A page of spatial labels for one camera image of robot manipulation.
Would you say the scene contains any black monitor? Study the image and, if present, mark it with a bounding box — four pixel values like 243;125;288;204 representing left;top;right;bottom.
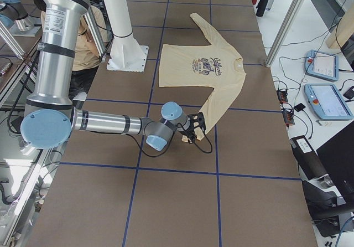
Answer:
316;123;354;201

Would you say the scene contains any orange black connector box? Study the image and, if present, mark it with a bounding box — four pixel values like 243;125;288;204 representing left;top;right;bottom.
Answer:
276;89;289;104

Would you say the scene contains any aluminium frame post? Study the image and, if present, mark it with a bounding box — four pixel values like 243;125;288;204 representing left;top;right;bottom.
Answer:
264;0;305;68

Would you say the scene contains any brown paper roll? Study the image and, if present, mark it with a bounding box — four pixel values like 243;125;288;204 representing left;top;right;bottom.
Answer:
289;136;328;180

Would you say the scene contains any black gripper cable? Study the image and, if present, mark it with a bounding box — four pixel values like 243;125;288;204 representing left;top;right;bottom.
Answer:
129;121;214;158

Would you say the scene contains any person in beige shirt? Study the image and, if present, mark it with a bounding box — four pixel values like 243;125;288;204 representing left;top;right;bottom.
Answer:
33;0;108;100

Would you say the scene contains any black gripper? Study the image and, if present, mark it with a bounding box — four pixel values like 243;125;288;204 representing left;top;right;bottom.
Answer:
184;112;206;142

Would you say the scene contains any far blue teach pendant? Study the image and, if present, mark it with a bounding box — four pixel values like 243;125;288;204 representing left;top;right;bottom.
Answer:
304;50;339;81

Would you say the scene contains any near blue teach pendant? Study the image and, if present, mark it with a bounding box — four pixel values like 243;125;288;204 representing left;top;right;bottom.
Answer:
304;84;353;120

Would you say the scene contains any black water bottle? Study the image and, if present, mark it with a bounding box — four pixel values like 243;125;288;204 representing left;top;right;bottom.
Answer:
256;0;268;17

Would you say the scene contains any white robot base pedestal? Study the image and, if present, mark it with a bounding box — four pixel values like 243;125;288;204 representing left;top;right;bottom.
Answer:
103;0;149;73

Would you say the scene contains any blue teach pendant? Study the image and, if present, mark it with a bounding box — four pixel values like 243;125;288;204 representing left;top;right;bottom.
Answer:
304;84;353;120
304;50;339;81

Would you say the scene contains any cream long-sleeve graphic shirt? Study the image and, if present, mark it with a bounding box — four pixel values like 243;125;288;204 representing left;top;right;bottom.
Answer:
159;13;246;140

